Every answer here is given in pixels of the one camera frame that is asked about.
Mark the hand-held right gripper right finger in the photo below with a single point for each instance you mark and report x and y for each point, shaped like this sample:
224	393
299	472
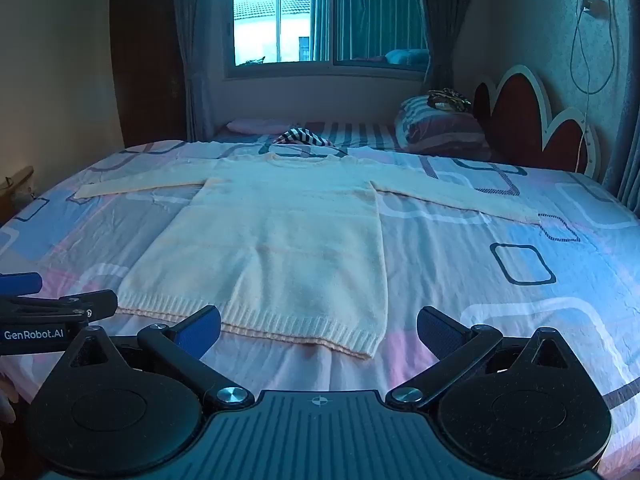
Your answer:
440	331

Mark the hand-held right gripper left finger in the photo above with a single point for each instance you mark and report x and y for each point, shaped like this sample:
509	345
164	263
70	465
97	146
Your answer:
200	329

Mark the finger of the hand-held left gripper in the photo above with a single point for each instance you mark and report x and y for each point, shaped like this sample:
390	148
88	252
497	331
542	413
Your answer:
20	282
95	304

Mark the cream knitted sweater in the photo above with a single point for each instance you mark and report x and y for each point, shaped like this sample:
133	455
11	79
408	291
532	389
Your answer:
280	240

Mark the patterned bed sheet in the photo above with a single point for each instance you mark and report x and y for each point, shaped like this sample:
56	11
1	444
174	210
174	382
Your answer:
475	280

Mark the wooden furniture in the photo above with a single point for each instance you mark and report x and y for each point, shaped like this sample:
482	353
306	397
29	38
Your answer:
15	195

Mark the folded striped quilt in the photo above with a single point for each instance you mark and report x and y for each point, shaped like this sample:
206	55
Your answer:
440	127

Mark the striped bed sheet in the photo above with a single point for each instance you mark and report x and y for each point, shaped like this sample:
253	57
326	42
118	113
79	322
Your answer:
365	135

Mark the pink pillow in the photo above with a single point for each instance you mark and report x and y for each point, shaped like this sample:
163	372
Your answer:
255	126

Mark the striped knitted garment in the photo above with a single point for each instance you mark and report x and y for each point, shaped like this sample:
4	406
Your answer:
305	137

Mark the red and white headboard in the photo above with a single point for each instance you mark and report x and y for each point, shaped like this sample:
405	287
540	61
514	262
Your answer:
520	115

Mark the leopard print cloth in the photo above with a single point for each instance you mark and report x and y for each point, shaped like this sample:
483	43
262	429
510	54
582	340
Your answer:
450	100

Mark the grey curtain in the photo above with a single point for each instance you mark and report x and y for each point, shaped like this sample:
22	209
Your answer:
626	175
442	25
197	60

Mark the dark wooden wardrobe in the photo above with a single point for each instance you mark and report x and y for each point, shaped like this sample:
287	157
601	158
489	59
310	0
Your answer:
142	60

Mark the window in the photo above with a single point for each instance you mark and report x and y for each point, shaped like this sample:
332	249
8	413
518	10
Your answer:
300	15

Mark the wall socket with charger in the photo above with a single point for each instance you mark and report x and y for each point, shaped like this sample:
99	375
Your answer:
592	5

